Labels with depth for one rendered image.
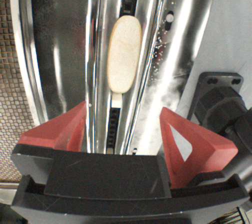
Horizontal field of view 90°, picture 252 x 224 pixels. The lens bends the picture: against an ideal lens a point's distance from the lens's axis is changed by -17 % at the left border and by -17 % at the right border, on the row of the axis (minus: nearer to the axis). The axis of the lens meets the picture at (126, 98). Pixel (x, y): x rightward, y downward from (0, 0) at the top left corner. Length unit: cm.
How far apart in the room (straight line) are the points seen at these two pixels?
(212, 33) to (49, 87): 27
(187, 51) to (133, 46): 6
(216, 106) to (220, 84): 4
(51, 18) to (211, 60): 24
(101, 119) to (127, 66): 10
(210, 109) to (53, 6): 26
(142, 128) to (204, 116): 10
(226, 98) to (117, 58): 17
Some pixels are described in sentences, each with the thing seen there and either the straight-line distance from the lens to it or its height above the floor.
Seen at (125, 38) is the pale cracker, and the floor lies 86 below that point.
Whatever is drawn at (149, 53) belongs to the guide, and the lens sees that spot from 18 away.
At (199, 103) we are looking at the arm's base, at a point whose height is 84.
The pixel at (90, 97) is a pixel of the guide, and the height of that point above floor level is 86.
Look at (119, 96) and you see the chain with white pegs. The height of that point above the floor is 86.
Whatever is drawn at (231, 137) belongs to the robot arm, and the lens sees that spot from 20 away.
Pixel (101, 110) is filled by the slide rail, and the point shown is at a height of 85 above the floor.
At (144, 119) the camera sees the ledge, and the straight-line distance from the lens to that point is 23.
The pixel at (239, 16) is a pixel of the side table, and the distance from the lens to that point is 28.
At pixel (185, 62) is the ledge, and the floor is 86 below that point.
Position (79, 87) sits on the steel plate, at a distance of 25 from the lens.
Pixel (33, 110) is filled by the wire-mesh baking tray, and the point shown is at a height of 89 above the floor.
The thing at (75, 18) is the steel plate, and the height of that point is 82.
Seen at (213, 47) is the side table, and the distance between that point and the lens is 26.
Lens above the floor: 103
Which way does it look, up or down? 55 degrees down
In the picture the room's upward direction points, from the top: 174 degrees clockwise
